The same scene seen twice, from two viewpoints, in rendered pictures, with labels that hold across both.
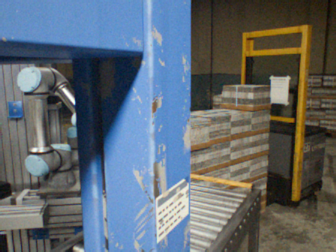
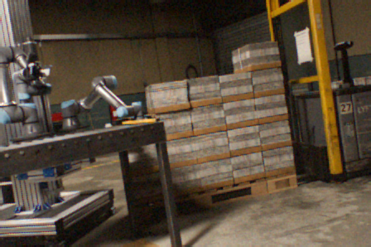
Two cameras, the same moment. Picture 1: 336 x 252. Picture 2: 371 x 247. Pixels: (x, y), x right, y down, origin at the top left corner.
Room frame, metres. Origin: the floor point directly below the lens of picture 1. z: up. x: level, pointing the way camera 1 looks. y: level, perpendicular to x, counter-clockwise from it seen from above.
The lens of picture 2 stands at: (-0.39, -1.52, 0.90)
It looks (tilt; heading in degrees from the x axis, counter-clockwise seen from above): 3 degrees down; 24
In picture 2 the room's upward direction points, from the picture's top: 9 degrees counter-clockwise
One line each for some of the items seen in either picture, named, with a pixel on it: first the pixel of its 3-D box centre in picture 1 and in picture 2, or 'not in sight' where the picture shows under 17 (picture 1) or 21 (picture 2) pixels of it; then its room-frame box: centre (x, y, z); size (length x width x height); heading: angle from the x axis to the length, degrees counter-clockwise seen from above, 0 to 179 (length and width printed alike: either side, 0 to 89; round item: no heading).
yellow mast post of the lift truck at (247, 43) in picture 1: (245, 110); (282, 78); (3.54, -0.91, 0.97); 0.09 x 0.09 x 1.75; 39
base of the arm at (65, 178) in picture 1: (61, 175); (31, 128); (1.64, 0.60, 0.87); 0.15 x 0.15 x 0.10
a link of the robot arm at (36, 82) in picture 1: (40, 122); (5, 84); (1.51, 0.64, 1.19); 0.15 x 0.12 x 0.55; 161
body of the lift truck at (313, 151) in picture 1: (286, 157); (342, 129); (3.52, -1.40, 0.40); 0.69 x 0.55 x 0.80; 39
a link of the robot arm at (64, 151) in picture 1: (59, 155); (27, 112); (1.63, 0.60, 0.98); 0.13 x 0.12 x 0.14; 161
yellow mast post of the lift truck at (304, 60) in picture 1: (299, 116); (321, 70); (3.03, -1.32, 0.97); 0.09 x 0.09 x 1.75; 39
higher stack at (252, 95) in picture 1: (244, 149); (262, 117); (3.01, -0.77, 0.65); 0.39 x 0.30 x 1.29; 39
